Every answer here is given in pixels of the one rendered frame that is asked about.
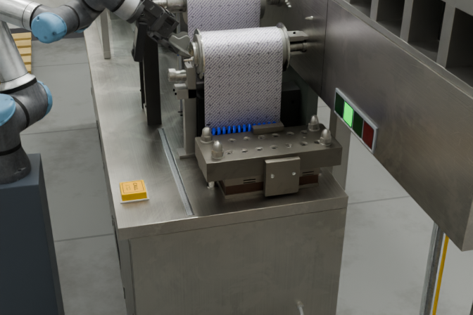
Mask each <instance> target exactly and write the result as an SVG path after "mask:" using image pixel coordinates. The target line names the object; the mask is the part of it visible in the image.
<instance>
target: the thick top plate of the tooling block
mask: <svg viewBox="0 0 473 315"><path fill-rule="evenodd" d="M319 128H320V130H319V131H310V130H308V125H301V126H295V127H284V131H276V132H270V133H264V134H253V132H252V131H245V132H239V133H232V134H220V135H213V142H212V143H201V137H195V156H196V159H197V160H198V163H199V165H200V167H201V170H202V172H203V175H204V177H205V179H206V182H211V181H222V180H228V179H238V178H244V177H250V176H260V175H264V162H265V160H269V159H275V158H286V157H292V156H299V158H300V159H301V161H300V170H304V169H314V168H321V167H331V166H337V165H341V157H342V150H343V147H342V146H341V144H340V143H339V142H338V141H337V140H336V139H335V138H334V137H333V135H332V134H331V142H332V144H331V145H330V146H322V145H320V144H319V141H320V137H321V133H322V131H323V130H324V129H326V127H325V126H324V125H323V123H320V124H319ZM216 141H219V142H220V143H221V144H222V148H223V149H224V155H225V156H224V157H223V158H222V159H214V158H212V157H211V154H212V149H213V144H214V143H215V142H216Z"/></svg>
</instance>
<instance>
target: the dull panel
mask: <svg viewBox="0 0 473 315"><path fill-rule="evenodd" d="M282 82H294V83H295V84H296V85H297V86H298V87H299V89H300V90H301V94H300V106H299V118H298V125H299V126H301V125H308V123H309V121H310V117H311V116H312V115H317V104H318V95H317V94H316V93H315V92H314V91H313V89H312V88H311V87H310V86H309V85H308V84H307V83H306V82H305V80H304V79H303V78H302V77H301V76H300V75H299V74H298V73H297V71H295V70H294V69H293V68H292V67H291V66H290V65H289V66H288V68H287V70H286V71H285V72H282Z"/></svg>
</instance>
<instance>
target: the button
mask: <svg viewBox="0 0 473 315"><path fill-rule="evenodd" d="M120 193H121V197H122V201H127V200H138V199H143V198H147V194H146V187H145V185H144V180H138V181H127V182H121V183H120Z"/></svg>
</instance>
